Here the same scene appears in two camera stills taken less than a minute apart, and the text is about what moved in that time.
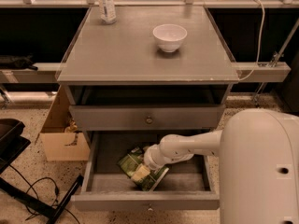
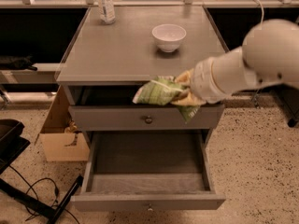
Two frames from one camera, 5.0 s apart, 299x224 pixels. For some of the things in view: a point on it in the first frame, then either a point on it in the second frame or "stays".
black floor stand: x=13 y=142 stays
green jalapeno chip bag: x=135 y=157 -> x=163 y=91
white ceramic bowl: x=169 y=36 stays
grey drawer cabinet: x=118 y=78 stays
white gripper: x=151 y=160 -> x=202 y=80
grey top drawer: x=147 y=117 stays
